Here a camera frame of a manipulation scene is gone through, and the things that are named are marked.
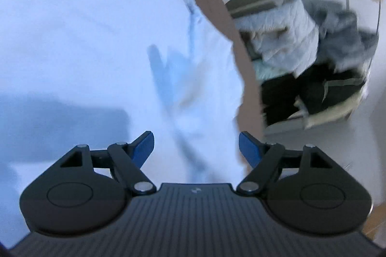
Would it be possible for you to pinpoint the white shirt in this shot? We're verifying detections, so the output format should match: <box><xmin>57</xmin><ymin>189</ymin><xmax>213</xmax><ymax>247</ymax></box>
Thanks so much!
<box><xmin>1</xmin><ymin>0</ymin><xmax>245</xmax><ymax>247</ymax></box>

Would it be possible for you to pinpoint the basket of clothes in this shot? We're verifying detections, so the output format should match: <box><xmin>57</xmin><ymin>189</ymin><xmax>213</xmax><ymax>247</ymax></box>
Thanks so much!
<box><xmin>227</xmin><ymin>0</ymin><xmax>379</xmax><ymax>128</ymax></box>

